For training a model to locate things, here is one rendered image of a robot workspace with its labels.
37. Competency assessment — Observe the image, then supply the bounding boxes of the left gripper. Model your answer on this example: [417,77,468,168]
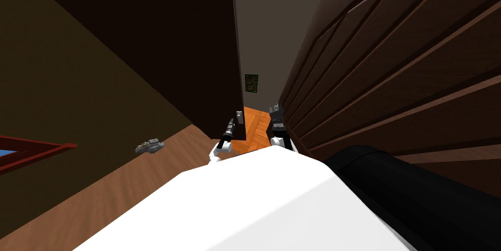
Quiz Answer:
[221,117,236,141]

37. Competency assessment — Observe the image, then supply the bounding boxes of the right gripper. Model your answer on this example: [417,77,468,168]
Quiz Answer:
[268,103,284,126]

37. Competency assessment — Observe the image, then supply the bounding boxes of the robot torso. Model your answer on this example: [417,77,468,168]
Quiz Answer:
[73,145,416,251]

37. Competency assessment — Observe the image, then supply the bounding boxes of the small grey lumpy object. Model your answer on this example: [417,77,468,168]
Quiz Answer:
[135,138,165,155]

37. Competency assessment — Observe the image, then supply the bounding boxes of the dark brown door leaf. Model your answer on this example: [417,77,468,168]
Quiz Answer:
[19,0,247,141]

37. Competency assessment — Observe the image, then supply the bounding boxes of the brown panelled door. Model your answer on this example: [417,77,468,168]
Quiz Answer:
[278,0,501,200]

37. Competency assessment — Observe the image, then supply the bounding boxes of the red framed window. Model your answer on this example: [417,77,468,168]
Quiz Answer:
[0,135,78,176]

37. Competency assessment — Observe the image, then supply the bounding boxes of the green picture on wall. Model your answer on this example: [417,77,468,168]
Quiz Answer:
[245,74,259,93]

